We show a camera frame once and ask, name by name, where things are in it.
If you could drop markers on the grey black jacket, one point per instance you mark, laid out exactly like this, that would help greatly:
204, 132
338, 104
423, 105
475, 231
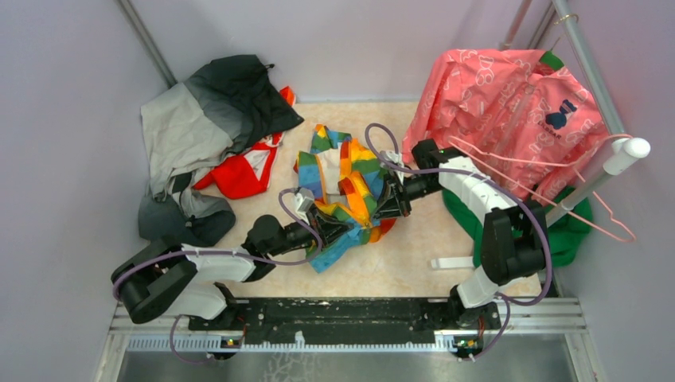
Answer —
182, 146

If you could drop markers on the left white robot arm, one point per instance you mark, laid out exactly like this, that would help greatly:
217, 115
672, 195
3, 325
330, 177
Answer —
168, 277

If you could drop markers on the red white garment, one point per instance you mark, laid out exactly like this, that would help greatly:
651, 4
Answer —
246, 169

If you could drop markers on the green garment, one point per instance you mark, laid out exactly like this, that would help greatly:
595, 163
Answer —
565, 236

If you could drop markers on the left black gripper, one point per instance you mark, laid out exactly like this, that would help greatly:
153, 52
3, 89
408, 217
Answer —
329, 228

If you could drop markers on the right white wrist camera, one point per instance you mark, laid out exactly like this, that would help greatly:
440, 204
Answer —
391, 159

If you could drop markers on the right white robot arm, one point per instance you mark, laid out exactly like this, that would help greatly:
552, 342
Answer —
514, 237

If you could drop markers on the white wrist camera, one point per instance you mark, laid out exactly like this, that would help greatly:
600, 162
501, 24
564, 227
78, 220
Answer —
391, 159
303, 199

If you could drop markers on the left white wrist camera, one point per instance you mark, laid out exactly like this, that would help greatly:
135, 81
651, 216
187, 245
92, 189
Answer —
303, 199

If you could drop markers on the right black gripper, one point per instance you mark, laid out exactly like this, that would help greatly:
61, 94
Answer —
393, 204

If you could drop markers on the pink patterned jacket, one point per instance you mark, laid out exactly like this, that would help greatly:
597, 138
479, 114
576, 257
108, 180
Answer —
504, 103

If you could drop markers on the pink wire hanger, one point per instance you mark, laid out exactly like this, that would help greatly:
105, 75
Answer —
520, 174

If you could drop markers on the rainbow striped jacket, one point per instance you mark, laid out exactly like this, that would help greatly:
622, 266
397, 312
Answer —
346, 180

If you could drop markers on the white clothes rack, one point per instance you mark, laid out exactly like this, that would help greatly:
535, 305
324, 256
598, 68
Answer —
608, 161

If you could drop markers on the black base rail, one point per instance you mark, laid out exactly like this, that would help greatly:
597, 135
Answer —
347, 321

